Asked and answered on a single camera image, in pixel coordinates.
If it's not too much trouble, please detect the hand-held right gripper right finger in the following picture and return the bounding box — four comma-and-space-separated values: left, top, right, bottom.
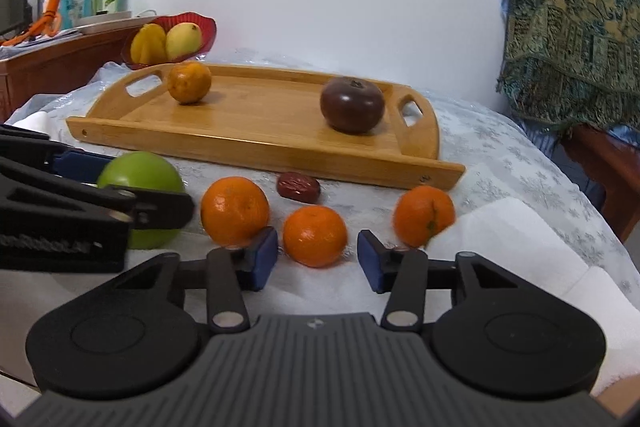
357, 229, 531, 333

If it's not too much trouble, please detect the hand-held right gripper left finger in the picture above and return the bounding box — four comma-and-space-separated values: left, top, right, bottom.
112, 227, 279, 334

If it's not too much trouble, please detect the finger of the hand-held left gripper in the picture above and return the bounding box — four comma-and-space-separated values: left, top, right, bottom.
0, 156, 196, 234
0, 123, 120, 184

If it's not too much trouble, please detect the green apple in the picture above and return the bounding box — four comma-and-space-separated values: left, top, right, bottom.
96, 152, 187, 250

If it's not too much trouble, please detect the small mandarin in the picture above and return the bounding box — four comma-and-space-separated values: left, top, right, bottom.
200, 176, 271, 248
393, 185, 456, 249
283, 206, 348, 269

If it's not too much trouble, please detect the red date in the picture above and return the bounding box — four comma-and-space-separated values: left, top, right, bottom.
277, 172, 321, 202

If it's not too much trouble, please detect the wooden tray with handles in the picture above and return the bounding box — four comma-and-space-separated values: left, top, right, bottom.
66, 63, 467, 192

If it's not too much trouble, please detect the brown wooden cabinet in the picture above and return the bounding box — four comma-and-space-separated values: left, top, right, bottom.
0, 17, 151, 122

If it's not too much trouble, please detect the stack of papers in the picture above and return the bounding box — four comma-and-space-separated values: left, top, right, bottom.
0, 29, 83, 58

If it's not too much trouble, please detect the large dull orange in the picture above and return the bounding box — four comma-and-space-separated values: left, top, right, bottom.
166, 61, 213, 104

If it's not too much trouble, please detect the yellow starfruit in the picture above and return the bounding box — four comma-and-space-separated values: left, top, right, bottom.
130, 23, 168, 64

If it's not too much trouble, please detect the white tissue paper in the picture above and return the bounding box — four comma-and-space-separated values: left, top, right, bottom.
425, 197, 640, 388

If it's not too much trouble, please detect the dark purple round fruit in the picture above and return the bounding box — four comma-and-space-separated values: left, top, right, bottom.
320, 77, 386, 135

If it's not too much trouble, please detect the yellow mango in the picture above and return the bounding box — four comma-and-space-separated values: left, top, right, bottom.
165, 22, 203, 62

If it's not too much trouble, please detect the red plastic fruit bowl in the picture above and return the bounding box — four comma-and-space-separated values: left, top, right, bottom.
121, 12, 218, 71

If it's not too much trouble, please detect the light blue striped cloth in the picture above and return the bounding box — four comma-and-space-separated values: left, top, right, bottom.
520, 117, 571, 168

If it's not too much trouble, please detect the brown wooden furniture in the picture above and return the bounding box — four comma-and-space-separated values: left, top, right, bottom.
560, 124, 640, 243

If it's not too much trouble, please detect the green gold patterned cloth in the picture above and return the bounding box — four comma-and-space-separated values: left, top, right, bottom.
496, 0, 640, 138

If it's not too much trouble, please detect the orange cord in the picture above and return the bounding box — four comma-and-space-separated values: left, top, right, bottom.
0, 0, 66, 48

